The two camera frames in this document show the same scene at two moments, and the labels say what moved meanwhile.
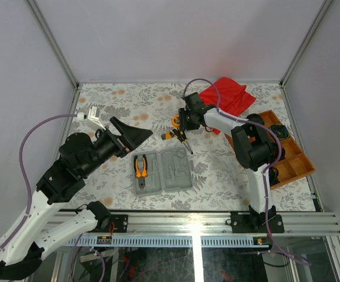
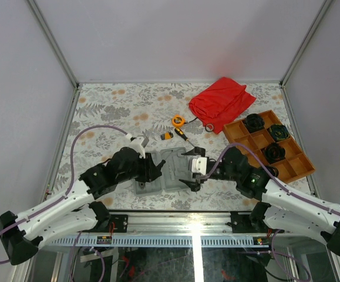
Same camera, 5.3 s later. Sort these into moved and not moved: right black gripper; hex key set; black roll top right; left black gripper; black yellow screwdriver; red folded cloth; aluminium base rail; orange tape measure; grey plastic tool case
Moved: left black gripper; black yellow screwdriver; right black gripper
Not moved: aluminium base rail; orange tape measure; black roll top right; hex key set; grey plastic tool case; red folded cloth
